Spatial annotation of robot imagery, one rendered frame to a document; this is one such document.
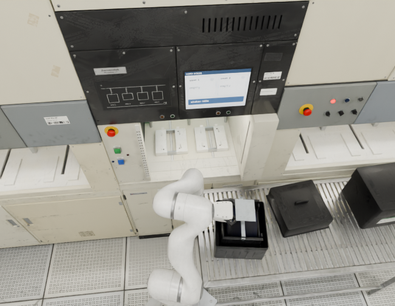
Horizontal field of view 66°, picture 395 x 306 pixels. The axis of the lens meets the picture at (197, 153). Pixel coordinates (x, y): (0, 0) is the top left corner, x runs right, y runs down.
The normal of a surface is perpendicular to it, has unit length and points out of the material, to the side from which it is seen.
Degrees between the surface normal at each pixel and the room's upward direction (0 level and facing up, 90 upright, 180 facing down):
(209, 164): 0
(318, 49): 90
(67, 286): 0
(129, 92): 90
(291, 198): 0
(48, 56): 90
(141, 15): 90
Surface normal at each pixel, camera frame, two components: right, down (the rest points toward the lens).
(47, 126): 0.10, 0.79
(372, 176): 0.00, -0.62
